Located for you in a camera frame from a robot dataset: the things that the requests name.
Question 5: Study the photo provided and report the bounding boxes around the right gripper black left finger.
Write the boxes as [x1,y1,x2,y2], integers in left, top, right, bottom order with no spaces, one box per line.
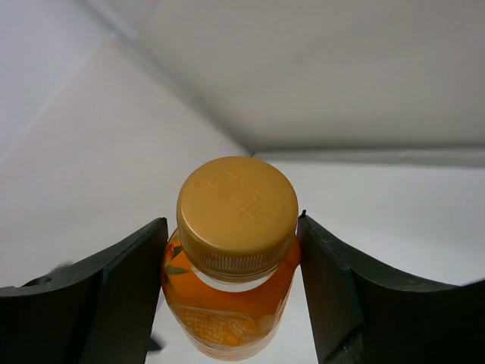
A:
[1,218,167,363]

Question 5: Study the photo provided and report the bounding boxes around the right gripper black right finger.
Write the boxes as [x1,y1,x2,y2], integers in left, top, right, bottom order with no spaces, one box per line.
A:
[297,213,484,363]

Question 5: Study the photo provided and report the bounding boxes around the orange bottle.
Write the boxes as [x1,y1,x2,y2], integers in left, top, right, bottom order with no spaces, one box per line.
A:
[161,156,301,361]

